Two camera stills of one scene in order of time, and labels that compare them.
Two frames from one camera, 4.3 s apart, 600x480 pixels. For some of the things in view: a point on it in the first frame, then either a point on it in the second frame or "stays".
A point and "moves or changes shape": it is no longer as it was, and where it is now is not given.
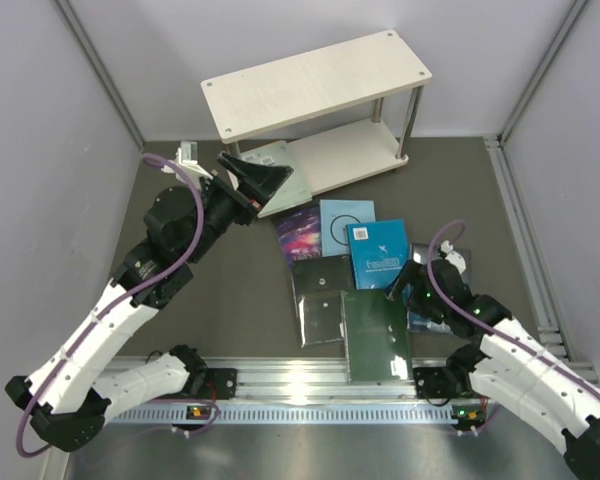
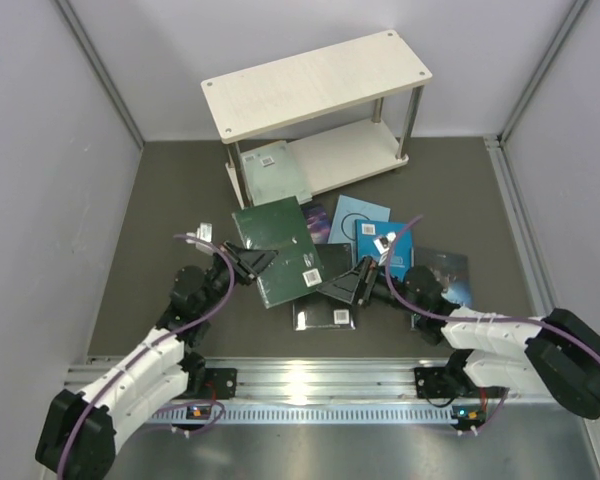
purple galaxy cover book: (299, 235) -> (318, 218)
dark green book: (376, 333) -> (279, 226)
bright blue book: (379, 250) stays
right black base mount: (434, 382) stays
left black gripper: (258, 183) -> (249, 262)
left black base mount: (220, 383) stays
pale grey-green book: (294, 190) stays
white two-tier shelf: (319, 83) stays
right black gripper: (412, 274) -> (345, 286)
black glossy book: (319, 283) moves or changes shape
